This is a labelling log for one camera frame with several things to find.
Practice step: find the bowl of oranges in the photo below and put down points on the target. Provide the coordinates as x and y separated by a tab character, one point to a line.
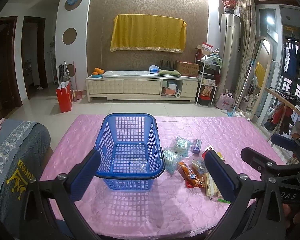
98	72

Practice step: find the red flower vase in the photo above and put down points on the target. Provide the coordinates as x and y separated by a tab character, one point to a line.
230	6

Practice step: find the grey sofa with cover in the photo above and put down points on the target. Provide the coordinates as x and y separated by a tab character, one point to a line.
23	149

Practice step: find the blue plastic basket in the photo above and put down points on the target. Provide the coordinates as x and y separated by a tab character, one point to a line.
131	154

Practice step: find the cardboard box on cabinet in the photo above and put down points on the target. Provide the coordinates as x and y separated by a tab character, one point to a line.
187	68

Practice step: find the white metal shelf rack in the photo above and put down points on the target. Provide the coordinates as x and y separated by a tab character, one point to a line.
210	64

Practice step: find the orange cartoon snack pack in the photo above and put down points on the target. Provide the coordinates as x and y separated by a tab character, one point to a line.
191	178

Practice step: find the blue striped cookie bag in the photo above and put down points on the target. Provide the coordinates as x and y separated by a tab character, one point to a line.
171	160

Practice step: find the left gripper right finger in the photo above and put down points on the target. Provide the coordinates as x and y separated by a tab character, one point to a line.
249	215

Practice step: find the pink quilted tablecloth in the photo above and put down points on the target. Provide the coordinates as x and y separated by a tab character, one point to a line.
168	209

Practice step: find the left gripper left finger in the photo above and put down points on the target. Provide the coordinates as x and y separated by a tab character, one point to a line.
38	218

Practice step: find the pink gift bag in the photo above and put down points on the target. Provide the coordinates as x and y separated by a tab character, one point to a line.
225	101

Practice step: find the yellow cloth tv cover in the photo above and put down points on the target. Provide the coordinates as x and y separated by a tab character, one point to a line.
148	32

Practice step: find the cream tv cabinet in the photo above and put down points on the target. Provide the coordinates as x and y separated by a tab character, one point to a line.
141	85

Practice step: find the arched floor mirror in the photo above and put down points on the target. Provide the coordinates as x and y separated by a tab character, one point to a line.
260	66

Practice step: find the red paper bag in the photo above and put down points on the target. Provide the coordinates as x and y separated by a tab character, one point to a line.
64	97

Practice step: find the silver standing air conditioner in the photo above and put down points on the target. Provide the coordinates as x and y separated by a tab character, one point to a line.
230	54

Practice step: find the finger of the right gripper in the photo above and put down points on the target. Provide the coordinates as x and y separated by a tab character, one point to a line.
286	143
263	164

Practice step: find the green-edged cracker pack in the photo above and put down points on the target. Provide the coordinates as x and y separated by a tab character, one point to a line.
211	189

